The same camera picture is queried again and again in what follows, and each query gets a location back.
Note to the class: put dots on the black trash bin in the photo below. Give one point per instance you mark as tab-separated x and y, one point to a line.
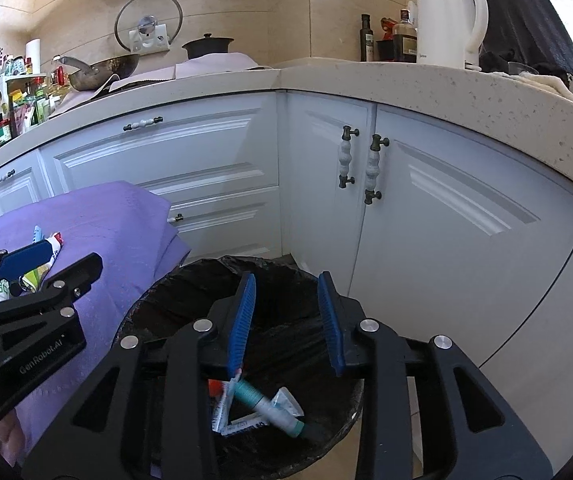
286	349

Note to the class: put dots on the white tube wrapper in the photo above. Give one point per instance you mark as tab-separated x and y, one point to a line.
222	393

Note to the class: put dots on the teal white marker tube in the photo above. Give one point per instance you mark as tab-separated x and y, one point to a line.
254	400

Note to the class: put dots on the small drawer handle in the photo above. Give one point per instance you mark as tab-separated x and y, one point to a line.
8	175

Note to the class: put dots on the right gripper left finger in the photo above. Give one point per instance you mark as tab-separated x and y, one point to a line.
240	316

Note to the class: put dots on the dark curtain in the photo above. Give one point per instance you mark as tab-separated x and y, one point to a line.
528	32

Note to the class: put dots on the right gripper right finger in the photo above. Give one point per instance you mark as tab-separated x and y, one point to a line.
329	304

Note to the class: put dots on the dark sauce bottle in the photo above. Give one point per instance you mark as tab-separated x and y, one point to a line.
405	39

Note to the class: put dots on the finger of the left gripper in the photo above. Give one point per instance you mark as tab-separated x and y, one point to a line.
16	264

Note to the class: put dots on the cabinet door handle right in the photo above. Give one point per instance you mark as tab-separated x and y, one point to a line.
373	168

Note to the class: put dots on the white electric kettle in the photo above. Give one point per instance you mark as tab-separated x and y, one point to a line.
451	32

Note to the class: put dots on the purple tablecloth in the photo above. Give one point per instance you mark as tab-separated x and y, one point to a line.
128	227

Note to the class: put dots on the spice rack with jars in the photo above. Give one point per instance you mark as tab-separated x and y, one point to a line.
28	97

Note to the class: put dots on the black pot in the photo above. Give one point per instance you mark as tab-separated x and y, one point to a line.
208	44

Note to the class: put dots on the cabinet door handle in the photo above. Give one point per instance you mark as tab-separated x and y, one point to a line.
345	156
373	168

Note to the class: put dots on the green white crumpled packet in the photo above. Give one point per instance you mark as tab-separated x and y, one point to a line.
31	281

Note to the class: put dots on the dark olive oil bottle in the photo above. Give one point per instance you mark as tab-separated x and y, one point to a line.
366	39

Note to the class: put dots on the cabinet door handle left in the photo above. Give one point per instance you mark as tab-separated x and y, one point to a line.
345	156

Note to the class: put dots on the metal wok pan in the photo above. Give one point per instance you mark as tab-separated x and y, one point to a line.
90	77

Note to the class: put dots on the glass pot lid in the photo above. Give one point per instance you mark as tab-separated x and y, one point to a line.
148	26

